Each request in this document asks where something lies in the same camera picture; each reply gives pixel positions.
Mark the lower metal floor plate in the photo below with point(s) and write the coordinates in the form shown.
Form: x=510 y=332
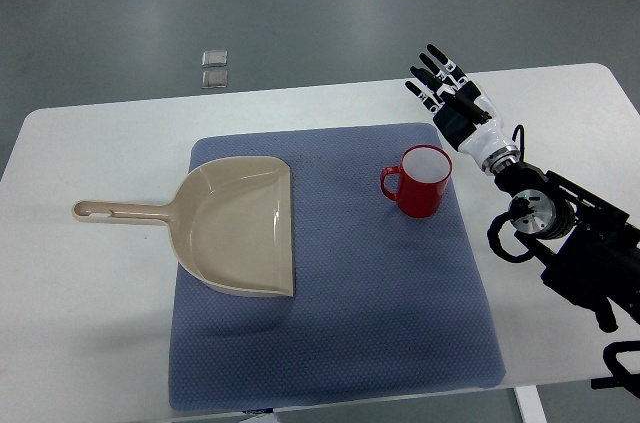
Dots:
x=214 y=78

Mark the beige plastic dustpan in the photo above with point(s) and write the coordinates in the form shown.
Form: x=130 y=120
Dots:
x=230 y=224

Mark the red cup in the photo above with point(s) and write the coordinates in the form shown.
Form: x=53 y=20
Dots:
x=418 y=183

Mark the metal floor plate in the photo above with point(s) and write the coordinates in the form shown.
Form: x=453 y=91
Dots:
x=214 y=58
x=214 y=78

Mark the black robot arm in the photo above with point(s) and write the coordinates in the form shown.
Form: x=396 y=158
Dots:
x=589 y=250

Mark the upper metal floor plate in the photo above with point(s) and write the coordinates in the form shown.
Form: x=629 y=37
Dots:
x=214 y=58

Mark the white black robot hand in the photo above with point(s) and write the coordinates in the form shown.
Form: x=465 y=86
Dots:
x=462 y=112

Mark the white table leg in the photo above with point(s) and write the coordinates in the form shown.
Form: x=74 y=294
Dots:
x=529 y=404

